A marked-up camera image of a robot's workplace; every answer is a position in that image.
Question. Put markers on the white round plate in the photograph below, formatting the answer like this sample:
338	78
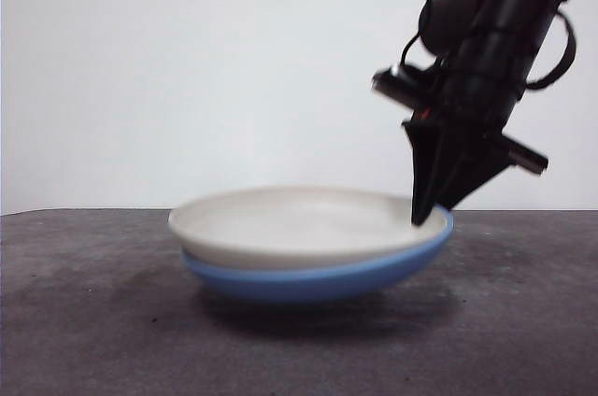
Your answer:
299	228

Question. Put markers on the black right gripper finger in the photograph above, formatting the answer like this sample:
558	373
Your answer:
472	162
422	172

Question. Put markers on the blue round plate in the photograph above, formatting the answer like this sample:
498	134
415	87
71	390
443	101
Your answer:
317	284

